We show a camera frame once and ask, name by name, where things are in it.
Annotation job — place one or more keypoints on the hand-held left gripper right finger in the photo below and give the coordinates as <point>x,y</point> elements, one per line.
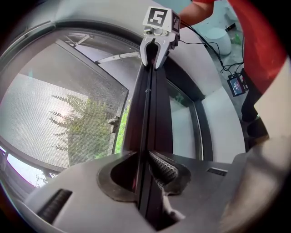
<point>200,186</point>

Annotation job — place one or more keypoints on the black window frame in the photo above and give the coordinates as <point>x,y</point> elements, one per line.
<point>182,77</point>

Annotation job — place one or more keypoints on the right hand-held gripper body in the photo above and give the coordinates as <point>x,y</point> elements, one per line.
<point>157,18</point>

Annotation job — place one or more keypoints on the metal scissor window stay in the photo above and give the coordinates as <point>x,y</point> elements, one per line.
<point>80,39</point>

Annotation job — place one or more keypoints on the white rounded chair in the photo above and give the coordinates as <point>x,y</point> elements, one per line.
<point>219,41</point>

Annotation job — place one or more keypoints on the person's left hand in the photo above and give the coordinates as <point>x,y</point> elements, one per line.
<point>261,186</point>

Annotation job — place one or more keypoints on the small black display device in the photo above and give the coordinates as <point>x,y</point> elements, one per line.
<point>236,85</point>

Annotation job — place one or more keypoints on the dark long panel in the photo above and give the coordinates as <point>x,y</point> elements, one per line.
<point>161,109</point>

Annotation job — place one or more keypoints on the person's right forearm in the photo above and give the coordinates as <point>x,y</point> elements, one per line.
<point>195,13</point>

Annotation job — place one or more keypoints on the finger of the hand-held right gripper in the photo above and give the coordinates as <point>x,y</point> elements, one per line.
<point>143,52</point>
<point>164,53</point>

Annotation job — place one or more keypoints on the small trees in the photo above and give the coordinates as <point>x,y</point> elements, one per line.
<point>91,127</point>

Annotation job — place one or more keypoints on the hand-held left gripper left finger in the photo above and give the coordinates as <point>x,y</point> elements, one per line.
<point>86,204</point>

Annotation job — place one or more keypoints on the open glass window sash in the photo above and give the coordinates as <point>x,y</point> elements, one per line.
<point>106,75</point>

